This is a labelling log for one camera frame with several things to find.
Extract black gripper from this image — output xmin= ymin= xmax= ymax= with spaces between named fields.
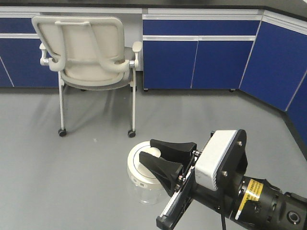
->
xmin=139 ymin=129 xmax=248 ymax=230

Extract glass jar with white lid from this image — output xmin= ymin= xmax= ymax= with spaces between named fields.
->
xmin=127 ymin=141 xmax=168 ymax=205

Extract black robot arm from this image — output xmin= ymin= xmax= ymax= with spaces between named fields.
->
xmin=139 ymin=129 xmax=307 ymax=230

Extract beige office chair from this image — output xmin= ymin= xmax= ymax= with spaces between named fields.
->
xmin=31 ymin=15 xmax=142 ymax=138

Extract blue lab cabinets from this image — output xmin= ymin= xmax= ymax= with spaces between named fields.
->
xmin=0 ymin=0 xmax=307 ymax=152

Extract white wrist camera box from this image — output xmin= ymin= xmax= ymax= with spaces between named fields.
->
xmin=195 ymin=130 xmax=238 ymax=191

